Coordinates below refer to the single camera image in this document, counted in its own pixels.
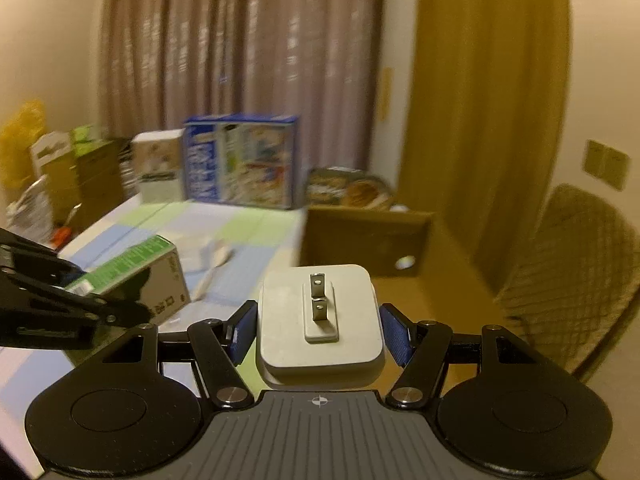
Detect green white medicine box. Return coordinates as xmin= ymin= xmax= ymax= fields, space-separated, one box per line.
xmin=65 ymin=235 xmax=191 ymax=325

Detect white power adapter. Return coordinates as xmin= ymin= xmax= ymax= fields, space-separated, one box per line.
xmin=256 ymin=264 xmax=385 ymax=390

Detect brown cardboard box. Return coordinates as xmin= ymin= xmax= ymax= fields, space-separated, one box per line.
xmin=298 ymin=206 xmax=506 ymax=334

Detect white plastic spoon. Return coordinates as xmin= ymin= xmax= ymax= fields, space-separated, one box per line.
xmin=191 ymin=244 xmax=233 ymax=301

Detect checkered tablecloth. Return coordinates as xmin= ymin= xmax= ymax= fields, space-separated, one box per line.
xmin=0 ymin=194 xmax=307 ymax=478

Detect crumpled silver plastic bag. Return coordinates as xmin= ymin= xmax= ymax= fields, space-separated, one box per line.
xmin=6 ymin=176 xmax=53 ymax=245

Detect stacked cardboard boxes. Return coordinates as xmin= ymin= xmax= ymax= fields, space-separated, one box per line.
xmin=30 ymin=131 xmax=125 ymax=233

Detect brown quilted chair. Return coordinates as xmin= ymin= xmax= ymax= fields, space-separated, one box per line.
xmin=496 ymin=183 xmax=639 ymax=380

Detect yellow plastic bag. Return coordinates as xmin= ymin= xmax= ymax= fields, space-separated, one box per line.
xmin=0 ymin=99 xmax=47 ymax=193

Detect black instant rice bowl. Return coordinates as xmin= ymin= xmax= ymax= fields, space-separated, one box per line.
xmin=305 ymin=167 xmax=394 ymax=210

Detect blue milk carton box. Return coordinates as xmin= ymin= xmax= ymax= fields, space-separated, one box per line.
xmin=183 ymin=114 xmax=298 ymax=210

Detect white product box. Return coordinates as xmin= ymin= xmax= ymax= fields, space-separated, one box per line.
xmin=131 ymin=129 xmax=186 ymax=204

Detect wooden door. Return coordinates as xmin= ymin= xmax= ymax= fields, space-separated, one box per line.
xmin=398 ymin=0 xmax=570 ymax=290

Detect brown curtain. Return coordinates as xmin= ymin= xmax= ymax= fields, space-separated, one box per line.
xmin=99 ymin=0 xmax=383 ymax=169

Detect wall light switch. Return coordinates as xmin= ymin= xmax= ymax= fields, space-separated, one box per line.
xmin=582 ymin=140 xmax=630 ymax=191

